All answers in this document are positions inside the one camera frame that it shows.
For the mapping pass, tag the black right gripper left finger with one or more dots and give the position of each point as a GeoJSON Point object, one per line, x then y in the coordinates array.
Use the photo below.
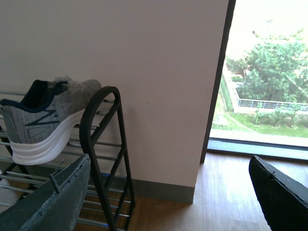
{"type": "Point", "coordinates": [54, 206]}

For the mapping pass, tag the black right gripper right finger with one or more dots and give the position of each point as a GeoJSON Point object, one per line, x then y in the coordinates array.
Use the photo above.
{"type": "Point", "coordinates": [283, 200]}

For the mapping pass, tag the grey knit sneaker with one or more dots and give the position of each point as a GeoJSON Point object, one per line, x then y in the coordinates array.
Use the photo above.
{"type": "Point", "coordinates": [40, 125]}

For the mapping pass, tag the black metal shoe rack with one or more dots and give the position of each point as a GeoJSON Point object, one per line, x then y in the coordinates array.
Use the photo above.
{"type": "Point", "coordinates": [109, 200]}

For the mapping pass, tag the right glass window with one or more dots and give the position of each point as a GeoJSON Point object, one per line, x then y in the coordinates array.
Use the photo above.
{"type": "Point", "coordinates": [259, 104]}

